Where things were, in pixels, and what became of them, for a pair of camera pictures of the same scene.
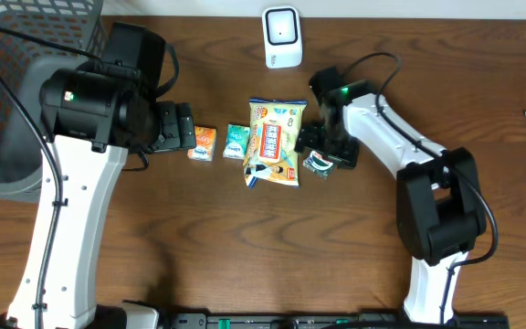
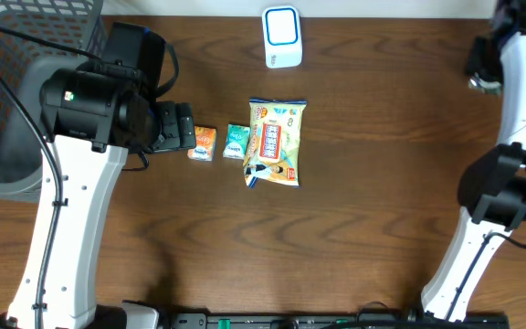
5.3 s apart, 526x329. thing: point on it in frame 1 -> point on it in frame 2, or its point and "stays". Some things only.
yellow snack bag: (272, 154) stays
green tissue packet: (236, 141) stays
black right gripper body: (336, 143) -> (485, 53)
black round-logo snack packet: (318, 163) -> (489, 88)
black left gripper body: (185, 132) stays
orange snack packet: (205, 143) stays
